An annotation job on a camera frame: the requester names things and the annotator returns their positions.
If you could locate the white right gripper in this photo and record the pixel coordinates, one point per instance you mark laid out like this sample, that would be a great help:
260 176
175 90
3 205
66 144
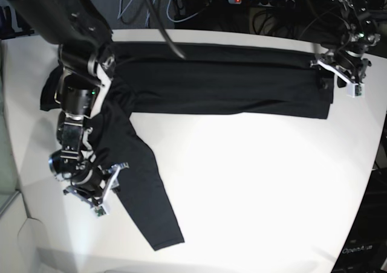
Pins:
96 187

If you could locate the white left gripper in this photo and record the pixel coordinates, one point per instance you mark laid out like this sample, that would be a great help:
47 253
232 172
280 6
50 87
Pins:
350 77

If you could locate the dark grey long-sleeve T-shirt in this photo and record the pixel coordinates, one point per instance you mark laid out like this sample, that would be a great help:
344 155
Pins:
214 80

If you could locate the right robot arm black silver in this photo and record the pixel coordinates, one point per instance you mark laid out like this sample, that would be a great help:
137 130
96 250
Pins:
84 41

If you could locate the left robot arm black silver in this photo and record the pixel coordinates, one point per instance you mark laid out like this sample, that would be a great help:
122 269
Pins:
360 31

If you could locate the black OpenArm case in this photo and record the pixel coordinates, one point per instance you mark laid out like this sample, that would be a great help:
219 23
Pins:
365 247

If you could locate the white power strip red switch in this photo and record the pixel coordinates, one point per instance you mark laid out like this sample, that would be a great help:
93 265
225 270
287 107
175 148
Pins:
265 3

